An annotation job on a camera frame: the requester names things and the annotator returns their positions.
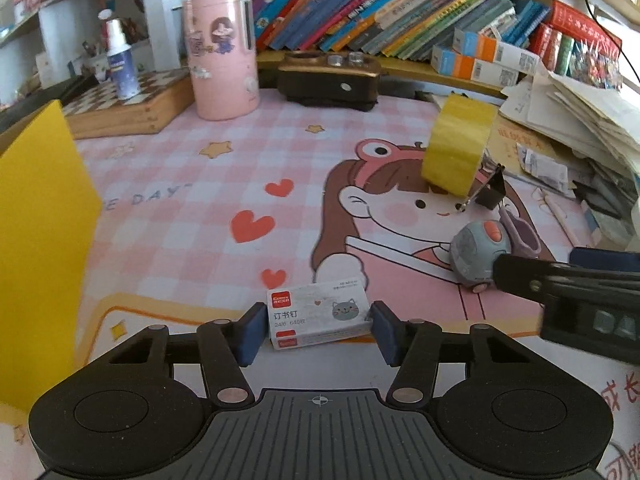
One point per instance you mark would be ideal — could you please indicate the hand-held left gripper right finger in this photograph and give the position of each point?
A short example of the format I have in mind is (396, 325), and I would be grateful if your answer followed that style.
(385, 332)

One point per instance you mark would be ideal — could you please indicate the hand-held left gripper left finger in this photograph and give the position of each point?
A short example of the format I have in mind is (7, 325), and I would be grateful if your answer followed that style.
(252, 332)

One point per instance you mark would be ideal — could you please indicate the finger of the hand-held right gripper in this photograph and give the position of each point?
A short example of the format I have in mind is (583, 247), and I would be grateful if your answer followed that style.
(605, 260)
(522, 275)

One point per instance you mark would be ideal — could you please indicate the grey toy car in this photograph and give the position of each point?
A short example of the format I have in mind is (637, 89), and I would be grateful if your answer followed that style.
(472, 255)

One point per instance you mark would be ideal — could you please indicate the white staple box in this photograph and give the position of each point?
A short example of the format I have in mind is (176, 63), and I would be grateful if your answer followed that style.
(315, 315)

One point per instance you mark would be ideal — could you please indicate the black binder clip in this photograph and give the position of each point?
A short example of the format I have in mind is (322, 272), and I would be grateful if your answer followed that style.
(492, 192)

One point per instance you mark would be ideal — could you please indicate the yellow tape roll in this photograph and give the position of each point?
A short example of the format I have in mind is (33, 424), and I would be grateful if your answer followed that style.
(452, 150)

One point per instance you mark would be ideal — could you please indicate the cardboard box with yellow edges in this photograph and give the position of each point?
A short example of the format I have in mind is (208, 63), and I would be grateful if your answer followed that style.
(40, 235)

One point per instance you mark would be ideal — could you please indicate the purple small cup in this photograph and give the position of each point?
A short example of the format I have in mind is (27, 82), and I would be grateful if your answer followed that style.
(522, 235)

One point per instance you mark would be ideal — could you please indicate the white pen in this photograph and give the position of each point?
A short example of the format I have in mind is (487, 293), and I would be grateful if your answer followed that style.
(560, 217)

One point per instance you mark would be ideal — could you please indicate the pile of papers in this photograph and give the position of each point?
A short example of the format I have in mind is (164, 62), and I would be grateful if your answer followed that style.
(575, 110)

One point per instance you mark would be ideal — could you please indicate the pink cartoon desk mat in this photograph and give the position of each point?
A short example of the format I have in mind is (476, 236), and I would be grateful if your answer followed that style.
(190, 185)

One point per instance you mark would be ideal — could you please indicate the blue orange white box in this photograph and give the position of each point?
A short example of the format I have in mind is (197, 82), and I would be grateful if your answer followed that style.
(470, 67)
(505, 55)

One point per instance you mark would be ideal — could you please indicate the wooden chessboard box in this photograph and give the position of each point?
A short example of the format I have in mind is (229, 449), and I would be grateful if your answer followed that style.
(145, 105)

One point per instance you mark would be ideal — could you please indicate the brown black retro device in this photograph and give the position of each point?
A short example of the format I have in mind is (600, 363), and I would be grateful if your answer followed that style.
(325, 82)

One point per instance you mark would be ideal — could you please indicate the pink cylindrical container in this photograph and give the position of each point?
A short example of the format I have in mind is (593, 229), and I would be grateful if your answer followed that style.
(222, 75)

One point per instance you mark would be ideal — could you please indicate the small white spray bottle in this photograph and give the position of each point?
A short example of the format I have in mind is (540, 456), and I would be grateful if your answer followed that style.
(122, 70)

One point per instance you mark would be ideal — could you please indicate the long row of leaning books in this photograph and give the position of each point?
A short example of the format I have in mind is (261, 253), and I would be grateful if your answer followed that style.
(380, 5)

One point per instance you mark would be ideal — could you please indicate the white cubby shelf unit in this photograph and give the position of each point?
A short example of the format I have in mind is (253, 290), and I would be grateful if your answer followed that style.
(60, 30)

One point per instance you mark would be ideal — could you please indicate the wooden bookshelf with white post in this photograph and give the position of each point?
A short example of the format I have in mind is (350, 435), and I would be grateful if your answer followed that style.
(155, 10)

